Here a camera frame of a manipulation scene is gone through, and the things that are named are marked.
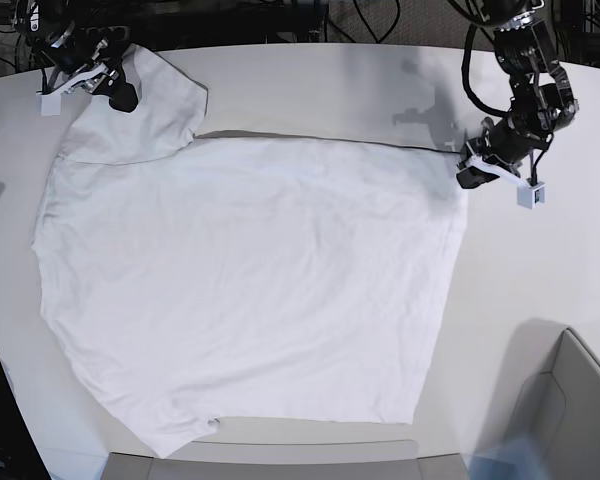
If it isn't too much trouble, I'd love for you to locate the white T-shirt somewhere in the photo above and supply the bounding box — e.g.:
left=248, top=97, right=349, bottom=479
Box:
left=32, top=47, right=467, bottom=457

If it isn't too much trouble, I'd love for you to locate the blue blurry object bottom right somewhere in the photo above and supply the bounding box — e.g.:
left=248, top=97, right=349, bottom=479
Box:
left=467, top=436, right=549, bottom=480

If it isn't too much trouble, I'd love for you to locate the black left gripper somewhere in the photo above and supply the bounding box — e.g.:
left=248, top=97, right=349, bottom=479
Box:
left=456, top=116, right=550, bottom=189

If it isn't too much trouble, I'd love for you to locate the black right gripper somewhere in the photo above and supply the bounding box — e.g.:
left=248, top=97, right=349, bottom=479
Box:
left=43, top=30, right=138, bottom=112

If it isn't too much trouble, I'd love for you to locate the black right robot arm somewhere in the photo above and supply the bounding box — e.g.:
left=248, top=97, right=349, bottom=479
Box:
left=13, top=1, right=138, bottom=116

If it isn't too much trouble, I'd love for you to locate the grey cardboard box right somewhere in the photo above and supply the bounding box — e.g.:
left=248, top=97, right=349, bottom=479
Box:
left=508, top=328, right=600, bottom=479

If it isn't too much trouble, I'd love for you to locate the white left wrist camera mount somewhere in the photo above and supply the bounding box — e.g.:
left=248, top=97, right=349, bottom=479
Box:
left=456, top=141, right=546, bottom=210

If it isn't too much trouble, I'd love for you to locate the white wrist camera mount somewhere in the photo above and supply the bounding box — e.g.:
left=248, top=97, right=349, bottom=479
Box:
left=36, top=62, right=119, bottom=117
left=456, top=141, right=546, bottom=210

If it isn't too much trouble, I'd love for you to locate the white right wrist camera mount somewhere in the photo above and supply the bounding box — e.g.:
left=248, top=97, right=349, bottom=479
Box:
left=36, top=62, right=119, bottom=117

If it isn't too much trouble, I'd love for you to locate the grey tray bottom edge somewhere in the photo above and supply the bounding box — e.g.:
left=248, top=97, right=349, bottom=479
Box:
left=102, top=440, right=469, bottom=479

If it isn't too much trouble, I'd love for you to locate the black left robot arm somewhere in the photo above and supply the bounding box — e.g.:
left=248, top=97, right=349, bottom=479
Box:
left=450, top=1, right=579, bottom=189

